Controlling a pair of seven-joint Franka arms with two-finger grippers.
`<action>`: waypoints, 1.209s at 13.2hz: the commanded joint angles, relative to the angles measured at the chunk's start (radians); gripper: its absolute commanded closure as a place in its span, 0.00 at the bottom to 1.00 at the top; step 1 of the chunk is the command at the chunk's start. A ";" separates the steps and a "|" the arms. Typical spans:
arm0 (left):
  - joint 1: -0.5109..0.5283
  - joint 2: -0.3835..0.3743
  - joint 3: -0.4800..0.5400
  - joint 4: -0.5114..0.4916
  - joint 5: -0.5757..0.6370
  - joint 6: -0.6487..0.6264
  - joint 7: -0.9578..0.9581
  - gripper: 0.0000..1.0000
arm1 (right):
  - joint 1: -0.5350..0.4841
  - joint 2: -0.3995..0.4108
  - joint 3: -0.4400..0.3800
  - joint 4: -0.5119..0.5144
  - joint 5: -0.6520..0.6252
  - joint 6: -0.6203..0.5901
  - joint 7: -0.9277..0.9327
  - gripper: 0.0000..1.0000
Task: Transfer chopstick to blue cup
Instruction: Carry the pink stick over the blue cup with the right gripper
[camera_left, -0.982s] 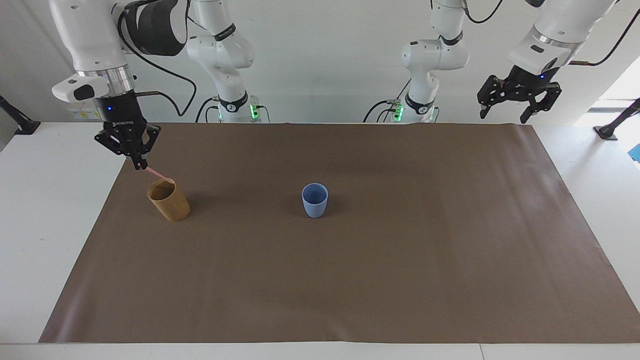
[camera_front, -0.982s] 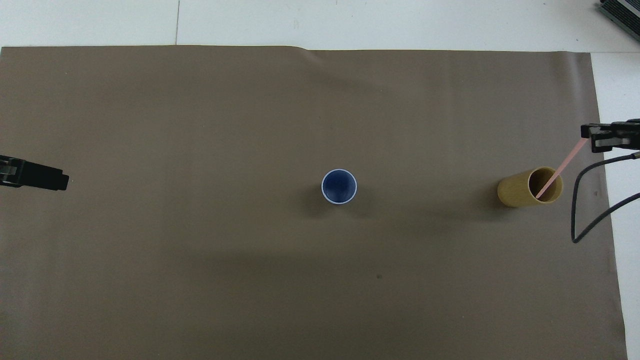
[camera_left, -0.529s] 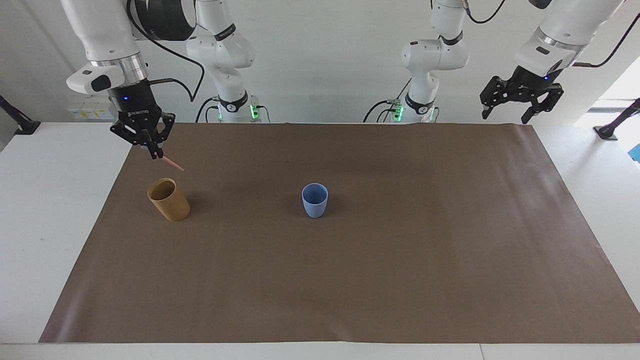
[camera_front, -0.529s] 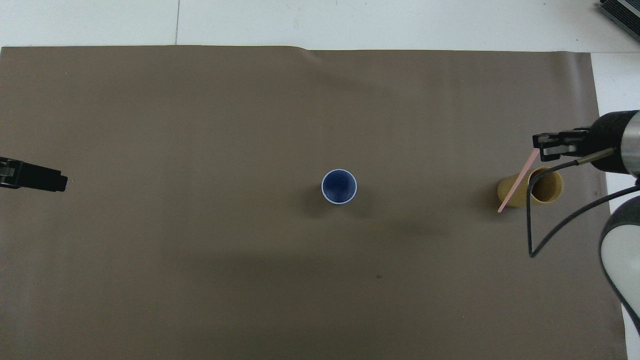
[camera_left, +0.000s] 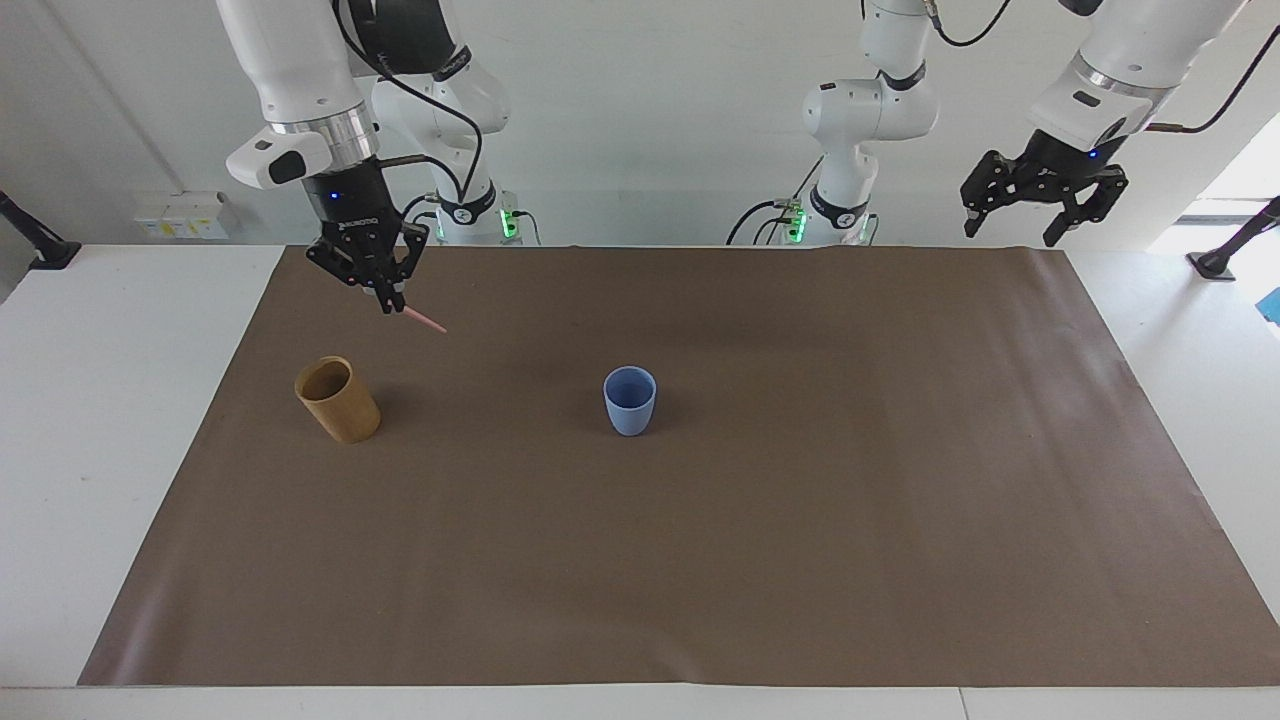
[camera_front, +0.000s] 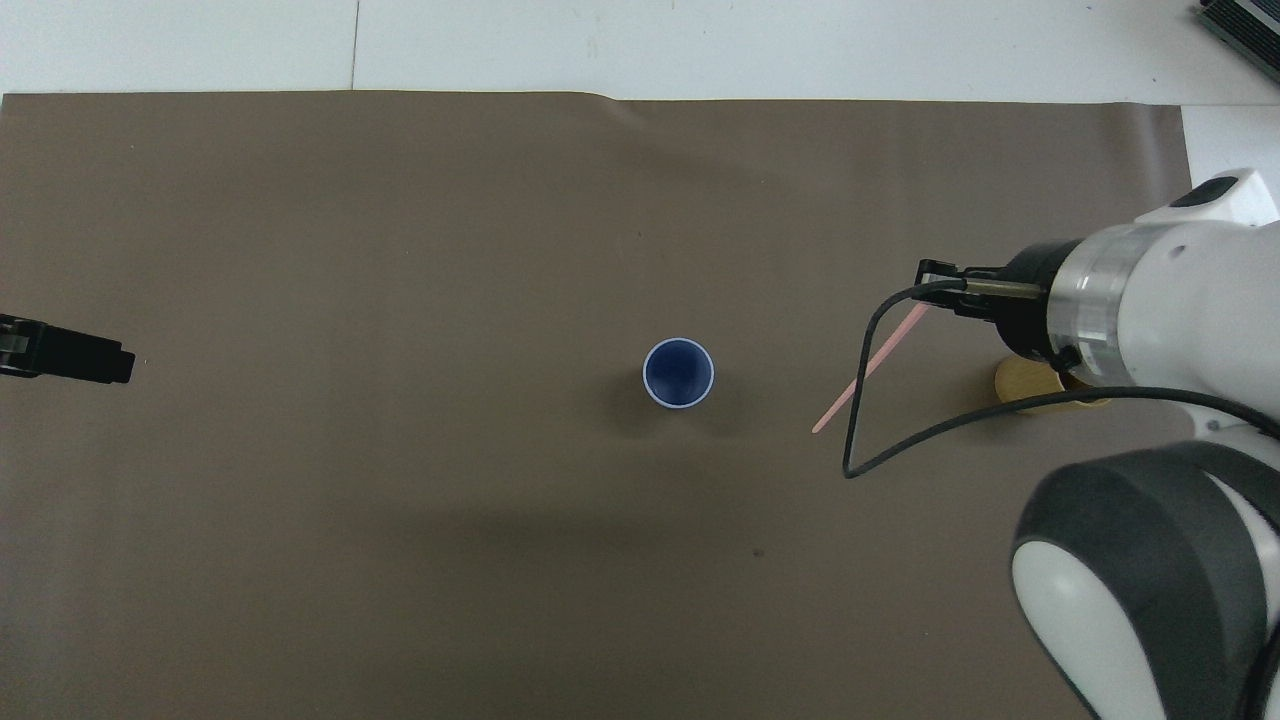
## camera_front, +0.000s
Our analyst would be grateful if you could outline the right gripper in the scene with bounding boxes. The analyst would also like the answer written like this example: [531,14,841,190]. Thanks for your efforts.
[960,239,1084,365]

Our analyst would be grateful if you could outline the dark grey device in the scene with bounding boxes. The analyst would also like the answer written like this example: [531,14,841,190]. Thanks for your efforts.
[1196,0,1280,57]

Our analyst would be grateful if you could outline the tan round wooden holder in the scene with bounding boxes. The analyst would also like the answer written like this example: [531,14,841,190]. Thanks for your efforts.
[994,354,1113,414]

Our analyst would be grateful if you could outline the pink chopstick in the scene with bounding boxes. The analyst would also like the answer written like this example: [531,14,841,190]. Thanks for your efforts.
[811,304,932,435]

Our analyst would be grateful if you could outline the black cable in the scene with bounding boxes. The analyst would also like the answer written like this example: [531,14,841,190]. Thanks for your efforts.
[842,279,1280,480]

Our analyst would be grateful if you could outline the blue cup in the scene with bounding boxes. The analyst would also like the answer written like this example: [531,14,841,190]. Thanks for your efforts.
[641,337,717,411]

